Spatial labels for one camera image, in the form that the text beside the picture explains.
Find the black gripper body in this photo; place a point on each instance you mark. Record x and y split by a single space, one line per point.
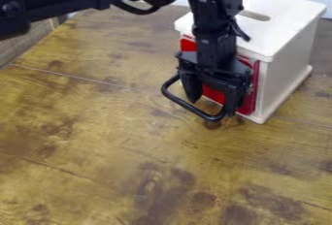
214 60

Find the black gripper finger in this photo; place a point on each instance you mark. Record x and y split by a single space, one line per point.
191 84
235 94

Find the black metal drawer handle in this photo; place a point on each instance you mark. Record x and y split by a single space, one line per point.
186 105

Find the red wooden drawer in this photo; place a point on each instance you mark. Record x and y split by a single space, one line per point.
250 90

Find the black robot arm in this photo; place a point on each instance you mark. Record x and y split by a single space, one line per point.
212 16

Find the white wooden cabinet box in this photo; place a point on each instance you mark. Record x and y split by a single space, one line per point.
281 27

